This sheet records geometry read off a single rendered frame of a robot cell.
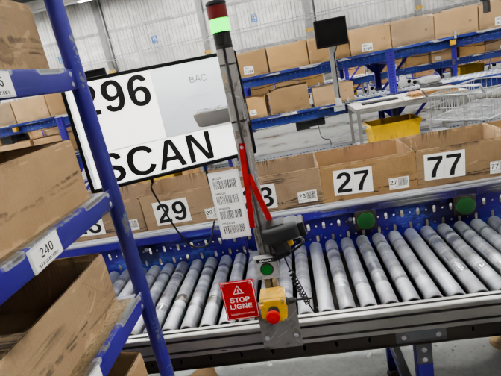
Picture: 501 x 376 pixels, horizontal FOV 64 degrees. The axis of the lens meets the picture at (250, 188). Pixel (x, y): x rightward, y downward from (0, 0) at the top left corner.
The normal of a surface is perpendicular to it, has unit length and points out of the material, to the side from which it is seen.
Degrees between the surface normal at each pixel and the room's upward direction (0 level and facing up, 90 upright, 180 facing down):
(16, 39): 91
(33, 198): 91
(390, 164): 90
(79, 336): 92
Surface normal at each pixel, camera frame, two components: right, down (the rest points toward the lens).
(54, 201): 0.98, -0.14
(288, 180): -0.07, 0.29
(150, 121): 0.25, 0.15
